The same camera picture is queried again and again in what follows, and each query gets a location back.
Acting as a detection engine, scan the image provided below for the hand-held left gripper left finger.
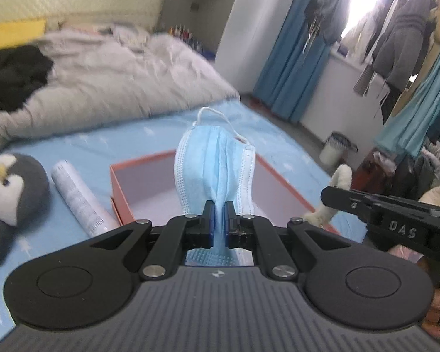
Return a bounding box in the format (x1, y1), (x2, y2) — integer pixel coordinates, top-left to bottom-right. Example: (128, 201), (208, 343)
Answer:
(89, 200), (217, 282)

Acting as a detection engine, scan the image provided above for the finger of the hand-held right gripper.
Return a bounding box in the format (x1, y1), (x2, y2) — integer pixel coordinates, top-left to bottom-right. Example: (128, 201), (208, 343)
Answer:
(321, 186), (375, 224)

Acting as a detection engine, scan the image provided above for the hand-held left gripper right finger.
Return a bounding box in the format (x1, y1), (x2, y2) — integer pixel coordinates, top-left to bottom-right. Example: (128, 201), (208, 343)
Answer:
(224, 200), (351, 282)

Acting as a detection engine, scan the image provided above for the cream plush toy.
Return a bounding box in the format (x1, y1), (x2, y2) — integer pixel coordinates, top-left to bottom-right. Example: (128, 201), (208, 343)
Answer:
(302, 164), (353, 228)

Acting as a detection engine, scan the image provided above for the blue face mask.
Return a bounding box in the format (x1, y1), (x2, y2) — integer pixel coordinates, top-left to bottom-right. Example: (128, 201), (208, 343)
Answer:
(173, 107), (256, 266)

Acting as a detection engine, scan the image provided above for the pink cardboard box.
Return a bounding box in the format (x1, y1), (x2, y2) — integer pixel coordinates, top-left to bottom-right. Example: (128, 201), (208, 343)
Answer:
(109, 150), (340, 235)

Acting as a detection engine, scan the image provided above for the white waste bin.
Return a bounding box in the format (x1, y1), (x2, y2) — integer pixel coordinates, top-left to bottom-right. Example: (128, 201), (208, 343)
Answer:
(319, 132), (358, 167)

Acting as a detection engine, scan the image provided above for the pile of clothes and bags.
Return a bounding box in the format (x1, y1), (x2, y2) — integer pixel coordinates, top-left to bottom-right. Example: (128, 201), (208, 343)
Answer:
(352, 139), (440, 206)

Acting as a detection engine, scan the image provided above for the teal hanging scarf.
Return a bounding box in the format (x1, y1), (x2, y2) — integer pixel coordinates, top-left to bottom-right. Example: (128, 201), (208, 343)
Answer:
(374, 48), (440, 160)

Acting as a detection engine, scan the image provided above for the blue tree print bed sheet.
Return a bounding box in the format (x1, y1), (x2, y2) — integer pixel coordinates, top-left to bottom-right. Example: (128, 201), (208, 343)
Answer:
(0, 101), (367, 338)

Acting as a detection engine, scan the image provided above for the striped hanging cloth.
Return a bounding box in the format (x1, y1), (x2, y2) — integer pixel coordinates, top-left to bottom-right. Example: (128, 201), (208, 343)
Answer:
(353, 64), (376, 98)

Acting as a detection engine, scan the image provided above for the white spray bottle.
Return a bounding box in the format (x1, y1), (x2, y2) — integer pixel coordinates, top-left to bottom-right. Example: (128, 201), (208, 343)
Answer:
(50, 159), (120, 238)

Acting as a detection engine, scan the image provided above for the blue curtain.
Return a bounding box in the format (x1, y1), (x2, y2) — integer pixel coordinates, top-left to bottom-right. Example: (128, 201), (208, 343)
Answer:
(252, 0), (334, 123)

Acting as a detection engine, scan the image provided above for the dark grey hanging coat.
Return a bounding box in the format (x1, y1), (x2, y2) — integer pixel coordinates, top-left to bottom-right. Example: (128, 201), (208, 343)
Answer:
(370, 0), (439, 92)

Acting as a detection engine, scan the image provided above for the light grey duvet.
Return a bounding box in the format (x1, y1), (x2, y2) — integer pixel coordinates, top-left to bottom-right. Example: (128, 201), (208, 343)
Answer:
(0, 26), (241, 151)

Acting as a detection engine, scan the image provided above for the grey penguin plush toy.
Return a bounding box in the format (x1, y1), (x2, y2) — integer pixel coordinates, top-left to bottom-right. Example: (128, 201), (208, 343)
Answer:
(0, 153), (51, 268)

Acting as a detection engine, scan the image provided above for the row of colourful small items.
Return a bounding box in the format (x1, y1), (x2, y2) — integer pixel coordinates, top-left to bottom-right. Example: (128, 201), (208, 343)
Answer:
(167, 25), (204, 50)

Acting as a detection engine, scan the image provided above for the black garment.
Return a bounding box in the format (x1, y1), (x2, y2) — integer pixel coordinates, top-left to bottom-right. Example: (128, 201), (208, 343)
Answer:
(0, 46), (55, 118)

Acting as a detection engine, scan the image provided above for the cream padded headboard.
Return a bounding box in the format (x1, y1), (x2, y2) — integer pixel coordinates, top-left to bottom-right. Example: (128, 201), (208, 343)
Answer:
(0, 0), (169, 35)

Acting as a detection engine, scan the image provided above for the yellow pillow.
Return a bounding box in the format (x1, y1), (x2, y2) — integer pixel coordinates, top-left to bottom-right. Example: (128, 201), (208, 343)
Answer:
(0, 19), (48, 50)

